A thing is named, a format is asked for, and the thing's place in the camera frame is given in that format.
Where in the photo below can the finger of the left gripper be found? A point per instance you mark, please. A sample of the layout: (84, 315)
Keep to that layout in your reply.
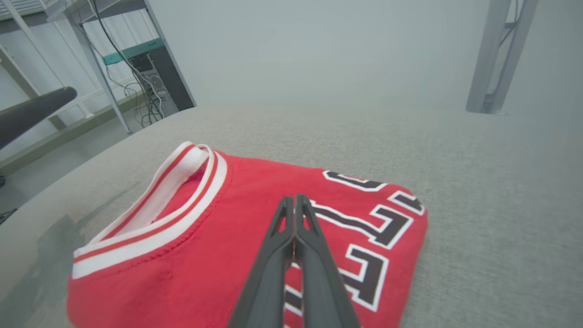
(32, 114)

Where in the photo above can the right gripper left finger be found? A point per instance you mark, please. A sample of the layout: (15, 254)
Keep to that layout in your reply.
(268, 282)

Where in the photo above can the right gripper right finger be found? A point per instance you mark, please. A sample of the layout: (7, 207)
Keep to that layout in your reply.
(319, 282)

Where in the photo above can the red white basketball jersey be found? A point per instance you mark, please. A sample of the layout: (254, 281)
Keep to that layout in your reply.
(205, 255)

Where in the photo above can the white vent grille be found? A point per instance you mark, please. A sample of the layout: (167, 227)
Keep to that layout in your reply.
(20, 7)

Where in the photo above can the teal metal bar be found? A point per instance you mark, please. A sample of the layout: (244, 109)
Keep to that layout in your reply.
(132, 51)

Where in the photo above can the black computer tower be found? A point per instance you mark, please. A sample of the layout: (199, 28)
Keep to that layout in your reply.
(171, 77)

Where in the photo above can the grey fabric padded surface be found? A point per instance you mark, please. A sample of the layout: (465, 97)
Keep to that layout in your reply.
(478, 205)

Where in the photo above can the grey metal rack frame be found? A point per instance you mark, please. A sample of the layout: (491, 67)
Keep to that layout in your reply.
(93, 68)

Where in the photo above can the grey metal partition post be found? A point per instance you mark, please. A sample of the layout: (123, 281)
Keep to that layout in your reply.
(489, 54)

